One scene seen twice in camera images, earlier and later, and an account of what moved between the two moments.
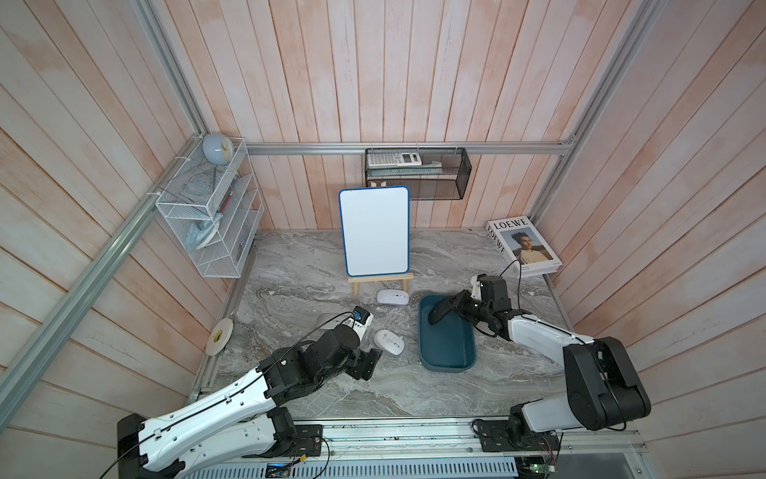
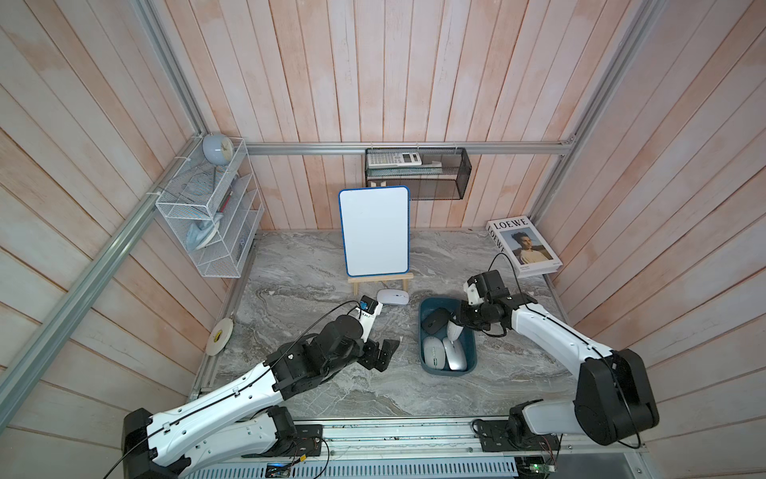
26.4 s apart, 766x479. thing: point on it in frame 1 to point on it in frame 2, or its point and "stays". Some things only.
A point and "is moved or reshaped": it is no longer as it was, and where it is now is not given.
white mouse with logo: [389, 341] is moved or reshaped
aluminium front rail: [429, 441] stays
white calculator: [393, 159] stays
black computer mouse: [440, 310] is moved or reshaped
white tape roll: [219, 335] stays
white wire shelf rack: [212, 197] stays
